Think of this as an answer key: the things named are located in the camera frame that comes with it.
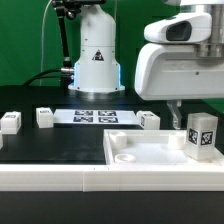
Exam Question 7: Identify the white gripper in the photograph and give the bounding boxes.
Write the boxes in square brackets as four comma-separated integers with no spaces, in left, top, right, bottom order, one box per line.
[134,43,224,130]

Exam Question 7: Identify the white square tabletop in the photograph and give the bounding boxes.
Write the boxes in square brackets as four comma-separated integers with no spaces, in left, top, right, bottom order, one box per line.
[103,129,224,166]

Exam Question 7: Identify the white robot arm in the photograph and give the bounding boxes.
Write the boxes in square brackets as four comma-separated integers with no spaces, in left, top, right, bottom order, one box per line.
[69,0,224,129]

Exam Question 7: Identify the white sheet with tags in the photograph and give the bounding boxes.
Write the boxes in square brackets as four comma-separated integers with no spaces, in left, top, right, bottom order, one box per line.
[54,109,137,125]

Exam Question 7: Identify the black camera stand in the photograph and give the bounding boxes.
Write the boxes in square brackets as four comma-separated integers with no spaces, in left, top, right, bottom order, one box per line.
[52,0,106,67]

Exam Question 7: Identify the black cables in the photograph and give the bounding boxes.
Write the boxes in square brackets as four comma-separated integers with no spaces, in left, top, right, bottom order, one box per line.
[22,67,75,88]

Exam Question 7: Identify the white cable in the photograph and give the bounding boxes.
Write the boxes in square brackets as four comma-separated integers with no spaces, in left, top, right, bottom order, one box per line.
[39,0,54,87]

